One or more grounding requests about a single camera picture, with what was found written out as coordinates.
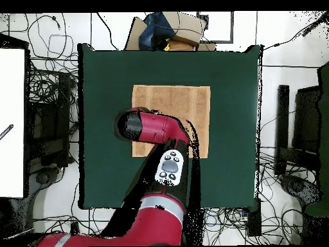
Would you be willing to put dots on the tan terry towel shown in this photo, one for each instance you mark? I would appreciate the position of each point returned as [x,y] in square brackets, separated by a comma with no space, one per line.
[180,100]

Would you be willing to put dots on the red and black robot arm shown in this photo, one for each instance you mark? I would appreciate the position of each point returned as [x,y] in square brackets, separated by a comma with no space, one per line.
[154,128]

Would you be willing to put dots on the black flat monitor panel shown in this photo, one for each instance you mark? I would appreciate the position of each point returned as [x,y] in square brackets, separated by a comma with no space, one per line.
[307,118]

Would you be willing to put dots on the white flat panel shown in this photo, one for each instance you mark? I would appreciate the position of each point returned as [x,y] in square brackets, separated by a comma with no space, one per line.
[11,115]

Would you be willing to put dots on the dark green table cloth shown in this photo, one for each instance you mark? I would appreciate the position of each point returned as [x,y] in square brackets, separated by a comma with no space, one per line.
[108,77]

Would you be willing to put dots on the orange-brown folded cloth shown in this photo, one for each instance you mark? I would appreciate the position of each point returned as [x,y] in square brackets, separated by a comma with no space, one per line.
[180,46]

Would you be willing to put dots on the dark blue garment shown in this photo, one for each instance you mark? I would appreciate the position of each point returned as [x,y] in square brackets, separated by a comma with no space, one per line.
[154,28]

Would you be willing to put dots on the brown cardboard box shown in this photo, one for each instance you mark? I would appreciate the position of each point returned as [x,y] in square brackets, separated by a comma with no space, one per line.
[187,23]

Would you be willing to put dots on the black equipment box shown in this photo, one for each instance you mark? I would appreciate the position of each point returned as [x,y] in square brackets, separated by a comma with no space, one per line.
[48,123]

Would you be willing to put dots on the black upright bar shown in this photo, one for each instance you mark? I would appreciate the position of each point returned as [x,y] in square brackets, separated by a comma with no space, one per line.
[282,115]

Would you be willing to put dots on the small black box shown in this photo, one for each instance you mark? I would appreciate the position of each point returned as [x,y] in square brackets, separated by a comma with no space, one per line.
[254,221]

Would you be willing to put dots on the black round stand base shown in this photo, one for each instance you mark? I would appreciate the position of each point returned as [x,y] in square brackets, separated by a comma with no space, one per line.
[295,187]
[43,177]

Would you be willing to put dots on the black power strip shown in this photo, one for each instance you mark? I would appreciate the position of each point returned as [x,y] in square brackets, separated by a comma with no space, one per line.
[74,227]

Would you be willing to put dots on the black threaded rod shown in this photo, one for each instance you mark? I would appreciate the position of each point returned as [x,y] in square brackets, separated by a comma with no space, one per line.
[6,131]

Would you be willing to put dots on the dark green cloth drape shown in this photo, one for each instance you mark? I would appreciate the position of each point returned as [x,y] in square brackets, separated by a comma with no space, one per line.
[325,103]

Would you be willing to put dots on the black rectangular frame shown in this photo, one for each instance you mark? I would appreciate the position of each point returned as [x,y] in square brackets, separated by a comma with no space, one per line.
[218,41]

